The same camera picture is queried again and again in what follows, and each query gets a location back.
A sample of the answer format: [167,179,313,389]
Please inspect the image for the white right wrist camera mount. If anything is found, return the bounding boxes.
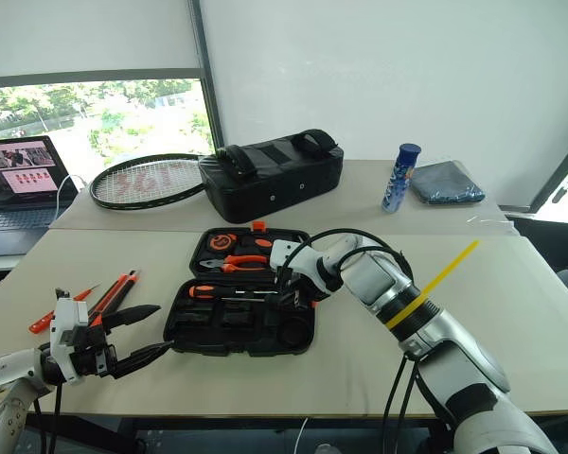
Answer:
[268,239,326,285]

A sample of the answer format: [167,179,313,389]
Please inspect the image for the thin white hanging cable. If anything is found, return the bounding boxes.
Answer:
[296,416,311,454]

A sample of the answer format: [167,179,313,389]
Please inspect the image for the dark laptop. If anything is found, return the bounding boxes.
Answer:
[0,135,80,259]

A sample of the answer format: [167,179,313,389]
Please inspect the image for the slim orange test pen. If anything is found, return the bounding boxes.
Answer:
[27,282,101,334]

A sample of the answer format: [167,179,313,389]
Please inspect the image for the folded blue cloth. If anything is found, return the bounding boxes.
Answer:
[409,160,487,206]

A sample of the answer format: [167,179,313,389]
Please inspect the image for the blue tube bottle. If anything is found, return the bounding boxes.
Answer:
[381,143,422,215]

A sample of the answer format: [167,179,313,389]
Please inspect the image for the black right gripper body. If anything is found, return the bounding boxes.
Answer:
[277,267,320,308]

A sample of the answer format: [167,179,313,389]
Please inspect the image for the black plastic tool case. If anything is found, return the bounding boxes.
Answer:
[163,228,319,358]

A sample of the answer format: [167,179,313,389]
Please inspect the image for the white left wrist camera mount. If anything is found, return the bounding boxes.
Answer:
[49,296,90,385]

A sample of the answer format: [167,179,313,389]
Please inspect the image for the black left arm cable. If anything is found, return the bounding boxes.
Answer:
[31,381,66,454]

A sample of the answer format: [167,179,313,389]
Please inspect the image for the dark window frame post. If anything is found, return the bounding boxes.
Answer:
[187,0,226,155]

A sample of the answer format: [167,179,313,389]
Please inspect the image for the yellow zip tie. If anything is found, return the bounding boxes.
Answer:
[386,239,481,329]

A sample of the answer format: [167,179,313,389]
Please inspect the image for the dark slanted window frame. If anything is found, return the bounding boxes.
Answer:
[528,140,568,212]

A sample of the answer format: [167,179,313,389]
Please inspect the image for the white roller blind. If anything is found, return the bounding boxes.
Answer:
[0,0,203,80]

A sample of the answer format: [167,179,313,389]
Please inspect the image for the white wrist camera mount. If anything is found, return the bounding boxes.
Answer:
[268,239,326,285]
[49,296,90,385]

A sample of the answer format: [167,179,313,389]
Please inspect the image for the orange handled pliers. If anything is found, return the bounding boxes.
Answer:
[199,254,269,275]

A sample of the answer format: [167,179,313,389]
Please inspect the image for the orange black tape measure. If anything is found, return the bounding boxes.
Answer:
[207,231,239,251]

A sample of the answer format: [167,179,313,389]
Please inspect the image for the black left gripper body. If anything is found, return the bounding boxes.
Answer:
[73,316,120,379]

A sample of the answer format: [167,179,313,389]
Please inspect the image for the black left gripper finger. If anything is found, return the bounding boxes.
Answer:
[115,340,175,380]
[104,305,163,330]

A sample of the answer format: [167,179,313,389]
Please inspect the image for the black fabric bag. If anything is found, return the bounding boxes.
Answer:
[197,128,346,225]

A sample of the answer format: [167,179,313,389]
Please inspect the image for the white laptop cable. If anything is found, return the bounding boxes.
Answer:
[51,174,87,223]

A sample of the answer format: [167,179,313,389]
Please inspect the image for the orange black claw hammer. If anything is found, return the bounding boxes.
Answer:
[239,236,276,253]

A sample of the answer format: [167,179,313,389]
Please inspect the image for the orange black utility knife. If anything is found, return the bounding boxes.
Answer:
[85,269,142,328]

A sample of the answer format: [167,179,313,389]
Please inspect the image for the clear plastic wrapper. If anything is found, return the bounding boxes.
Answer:
[467,214,518,234]

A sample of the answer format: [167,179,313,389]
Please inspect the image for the black badminton racket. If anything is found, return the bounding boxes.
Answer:
[89,152,210,210]

